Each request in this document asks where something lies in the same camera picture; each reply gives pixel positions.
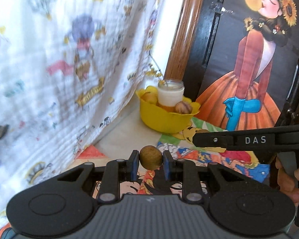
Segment person's right hand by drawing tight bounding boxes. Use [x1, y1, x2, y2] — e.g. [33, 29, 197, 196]
[275, 157, 299, 207]

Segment white glass jar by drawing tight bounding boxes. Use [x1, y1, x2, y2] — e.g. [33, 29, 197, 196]
[157, 79, 185, 107]

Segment anime fighters poster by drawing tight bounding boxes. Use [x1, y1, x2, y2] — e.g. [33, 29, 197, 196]
[136, 141, 271, 196]

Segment two boys cartoon poster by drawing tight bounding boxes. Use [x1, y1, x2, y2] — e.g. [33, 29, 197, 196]
[0, 143, 140, 239]

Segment striped fruit in bowl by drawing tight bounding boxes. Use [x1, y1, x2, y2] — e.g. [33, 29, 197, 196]
[175, 101, 193, 114]

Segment winnie pooh poster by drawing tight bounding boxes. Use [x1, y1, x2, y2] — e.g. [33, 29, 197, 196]
[158, 117, 226, 153]

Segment yellow fruit in bowl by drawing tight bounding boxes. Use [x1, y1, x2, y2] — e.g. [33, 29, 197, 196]
[141, 92, 158, 105]

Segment girl bubblegum poster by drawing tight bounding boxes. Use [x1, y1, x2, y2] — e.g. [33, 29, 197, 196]
[197, 0, 299, 131]

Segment yellow plastic bowl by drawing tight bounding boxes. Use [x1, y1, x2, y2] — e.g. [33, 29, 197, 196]
[135, 86, 200, 134]

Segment small brown round fruit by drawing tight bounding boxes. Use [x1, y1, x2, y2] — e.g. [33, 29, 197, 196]
[139, 145, 163, 170]

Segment white cartoon print cloth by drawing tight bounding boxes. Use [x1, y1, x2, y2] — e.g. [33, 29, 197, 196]
[0, 0, 161, 229]

